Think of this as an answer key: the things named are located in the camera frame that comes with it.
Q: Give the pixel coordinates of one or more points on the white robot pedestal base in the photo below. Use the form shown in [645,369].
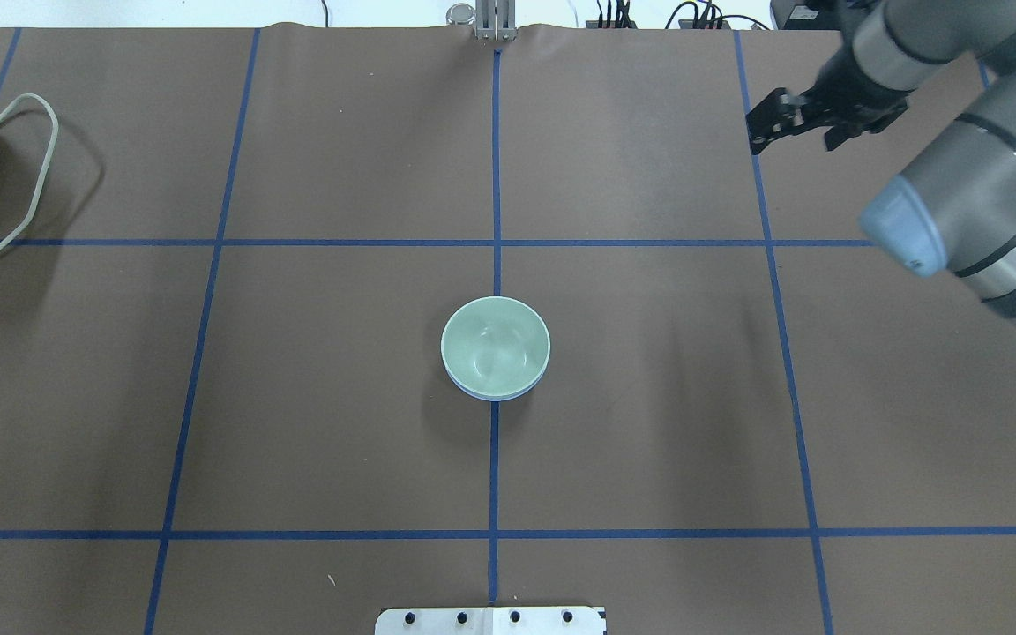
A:
[493,620]

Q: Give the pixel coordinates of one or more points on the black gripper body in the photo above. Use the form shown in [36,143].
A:
[844,85]

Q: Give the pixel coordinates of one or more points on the black cable cluster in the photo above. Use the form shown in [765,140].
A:
[737,15]

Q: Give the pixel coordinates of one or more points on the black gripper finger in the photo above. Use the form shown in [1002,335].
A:
[777,116]
[850,125]

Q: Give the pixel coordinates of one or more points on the black electronics box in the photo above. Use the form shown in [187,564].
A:
[812,15]

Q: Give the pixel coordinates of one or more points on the green bowl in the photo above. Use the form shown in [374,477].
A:
[495,331]

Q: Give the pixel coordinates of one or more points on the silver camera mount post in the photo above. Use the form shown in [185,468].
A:
[490,20]

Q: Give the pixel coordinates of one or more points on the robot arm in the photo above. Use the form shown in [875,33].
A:
[953,208]

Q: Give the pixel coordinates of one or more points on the blue bowl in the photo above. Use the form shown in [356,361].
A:
[497,384]

